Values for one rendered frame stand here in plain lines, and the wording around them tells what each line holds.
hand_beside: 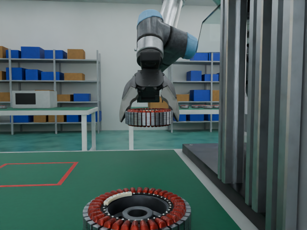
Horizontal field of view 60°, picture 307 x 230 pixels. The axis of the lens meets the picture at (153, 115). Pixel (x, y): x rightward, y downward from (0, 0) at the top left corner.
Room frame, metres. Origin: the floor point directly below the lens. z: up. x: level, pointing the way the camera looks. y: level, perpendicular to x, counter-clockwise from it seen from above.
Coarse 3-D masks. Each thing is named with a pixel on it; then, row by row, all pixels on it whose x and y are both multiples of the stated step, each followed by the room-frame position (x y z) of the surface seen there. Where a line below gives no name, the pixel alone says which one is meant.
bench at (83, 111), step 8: (0, 112) 2.80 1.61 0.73; (8, 112) 2.81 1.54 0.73; (16, 112) 2.82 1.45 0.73; (24, 112) 2.83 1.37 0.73; (32, 112) 2.83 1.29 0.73; (40, 112) 2.84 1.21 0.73; (48, 112) 2.85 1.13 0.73; (56, 112) 2.86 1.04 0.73; (64, 112) 2.86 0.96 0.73; (72, 112) 2.87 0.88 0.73; (80, 112) 2.88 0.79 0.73; (88, 112) 2.89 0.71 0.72
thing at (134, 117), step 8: (128, 112) 0.59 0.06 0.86; (136, 112) 0.57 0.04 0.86; (144, 112) 0.57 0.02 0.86; (152, 112) 0.57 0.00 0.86; (160, 112) 0.57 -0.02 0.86; (168, 112) 0.58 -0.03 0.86; (128, 120) 0.59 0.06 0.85; (136, 120) 0.57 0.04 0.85; (144, 120) 0.57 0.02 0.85; (152, 120) 0.57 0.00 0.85; (160, 120) 0.57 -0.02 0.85; (168, 120) 0.58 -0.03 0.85
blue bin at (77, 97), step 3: (75, 96) 6.39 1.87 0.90; (78, 96) 6.40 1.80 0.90; (81, 96) 6.41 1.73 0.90; (84, 96) 6.42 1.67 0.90; (87, 96) 6.43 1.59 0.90; (90, 96) 6.83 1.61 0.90; (75, 99) 6.39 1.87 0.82; (78, 99) 6.40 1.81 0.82; (81, 99) 6.41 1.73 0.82; (84, 99) 6.42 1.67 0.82; (87, 99) 6.43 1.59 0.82; (90, 99) 6.81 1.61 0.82
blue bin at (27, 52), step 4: (24, 48) 6.29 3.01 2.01; (28, 48) 6.30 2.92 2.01; (32, 48) 6.31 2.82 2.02; (36, 48) 6.32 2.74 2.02; (40, 48) 6.39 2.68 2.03; (24, 52) 6.29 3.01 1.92; (28, 52) 6.30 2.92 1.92; (32, 52) 6.31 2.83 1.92; (36, 52) 6.32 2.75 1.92; (40, 52) 6.38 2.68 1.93; (24, 56) 6.28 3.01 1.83; (28, 56) 6.30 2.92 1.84; (32, 56) 6.31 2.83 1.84; (36, 56) 6.32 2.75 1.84; (40, 56) 6.37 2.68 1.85; (44, 56) 6.72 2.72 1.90
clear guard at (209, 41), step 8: (216, 8) 0.51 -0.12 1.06; (208, 16) 0.56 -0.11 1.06; (216, 16) 0.55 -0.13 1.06; (208, 24) 0.60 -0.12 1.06; (216, 24) 0.60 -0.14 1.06; (248, 24) 0.61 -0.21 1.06; (200, 32) 0.62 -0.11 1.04; (208, 32) 0.62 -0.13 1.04; (216, 32) 0.62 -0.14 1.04; (248, 32) 0.63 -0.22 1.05; (200, 40) 0.63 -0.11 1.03; (208, 40) 0.63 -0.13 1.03; (216, 40) 0.63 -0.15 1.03; (248, 40) 0.64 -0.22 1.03; (200, 48) 0.65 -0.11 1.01; (208, 48) 0.65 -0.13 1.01; (216, 48) 0.65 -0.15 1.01; (248, 48) 0.66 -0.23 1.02
